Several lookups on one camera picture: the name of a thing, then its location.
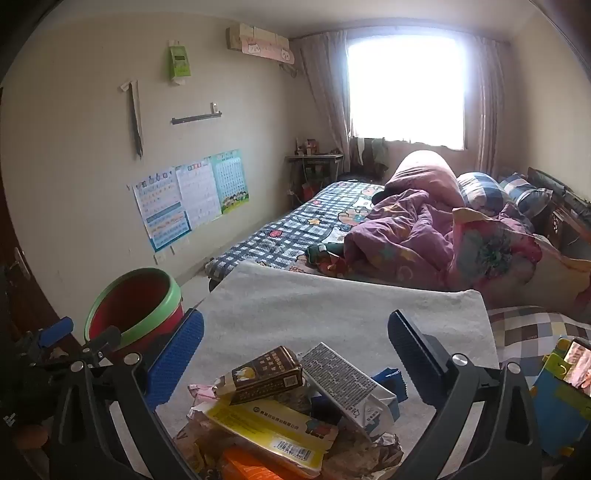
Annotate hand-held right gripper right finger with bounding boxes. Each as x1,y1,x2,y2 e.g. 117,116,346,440
387,310,541,480

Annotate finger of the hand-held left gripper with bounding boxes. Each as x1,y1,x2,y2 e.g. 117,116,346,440
81,326,122,367
16,316,75,365

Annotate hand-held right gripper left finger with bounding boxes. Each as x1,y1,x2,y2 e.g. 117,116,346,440
48,308,205,480

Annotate blue snack wrapper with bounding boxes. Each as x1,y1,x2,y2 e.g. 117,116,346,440
372,367,407,402

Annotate pink snack bag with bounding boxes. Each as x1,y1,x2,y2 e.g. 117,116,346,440
186,382,232,432

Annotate red bin with green rim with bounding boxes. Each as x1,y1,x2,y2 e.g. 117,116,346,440
83,268,185,365

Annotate white milk carton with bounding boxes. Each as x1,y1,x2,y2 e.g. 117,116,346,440
300,342,400,439

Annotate brown drink carton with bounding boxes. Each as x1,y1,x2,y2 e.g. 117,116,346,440
213,346,304,406

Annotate brown wrapper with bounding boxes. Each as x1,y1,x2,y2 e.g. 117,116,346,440
323,431,404,480

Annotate yellow box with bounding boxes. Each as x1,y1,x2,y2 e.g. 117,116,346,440
203,399,340,478

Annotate orange packet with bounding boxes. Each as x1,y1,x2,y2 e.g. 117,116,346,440
221,448,296,480

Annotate person's left hand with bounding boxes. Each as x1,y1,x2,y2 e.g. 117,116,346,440
11,424,51,452

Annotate purple quilt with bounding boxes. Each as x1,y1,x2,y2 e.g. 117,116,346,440
344,189,532,289

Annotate checked cushion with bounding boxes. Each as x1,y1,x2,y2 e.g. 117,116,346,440
487,307,591,370

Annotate pink floral pillow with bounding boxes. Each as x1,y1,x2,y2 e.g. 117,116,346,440
445,208,543,296

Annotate colourful toy box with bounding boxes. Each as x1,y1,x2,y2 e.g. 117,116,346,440
531,336,591,457

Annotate plaid cartoon bed sheet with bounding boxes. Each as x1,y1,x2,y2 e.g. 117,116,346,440
205,181,386,278

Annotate pink rolled duvet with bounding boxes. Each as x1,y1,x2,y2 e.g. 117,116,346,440
384,150,465,208

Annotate blue plaid pillow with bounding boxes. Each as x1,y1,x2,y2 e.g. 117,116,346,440
499,173,552,217
457,172,513,217

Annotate dark hanging clothes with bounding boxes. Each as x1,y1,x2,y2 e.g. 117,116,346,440
348,136,389,178

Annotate dark wooden headboard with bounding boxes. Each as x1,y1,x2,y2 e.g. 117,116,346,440
526,167,591,259

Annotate small cluttered desk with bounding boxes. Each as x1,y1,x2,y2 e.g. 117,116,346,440
285,138,345,197

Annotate beige curtain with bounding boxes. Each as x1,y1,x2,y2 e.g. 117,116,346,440
295,30,352,162
475,37,509,176

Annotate bright window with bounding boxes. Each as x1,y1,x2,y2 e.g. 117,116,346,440
346,28,481,151

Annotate covered air conditioner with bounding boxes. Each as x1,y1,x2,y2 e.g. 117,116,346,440
226,25,296,63

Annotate blue chart wall poster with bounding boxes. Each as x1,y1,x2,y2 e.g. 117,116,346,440
133,170,191,252

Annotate white chart wall poster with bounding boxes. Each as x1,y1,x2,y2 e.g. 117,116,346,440
175,159,222,230

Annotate green chart wall poster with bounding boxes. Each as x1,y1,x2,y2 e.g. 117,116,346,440
212,148,250,215

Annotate long metal wall bracket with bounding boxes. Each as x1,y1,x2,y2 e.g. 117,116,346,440
121,80,144,160

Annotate short metal wall bracket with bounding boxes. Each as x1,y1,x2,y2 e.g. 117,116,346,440
171,103,222,125

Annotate green wall box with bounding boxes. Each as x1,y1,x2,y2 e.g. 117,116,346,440
167,41,192,86

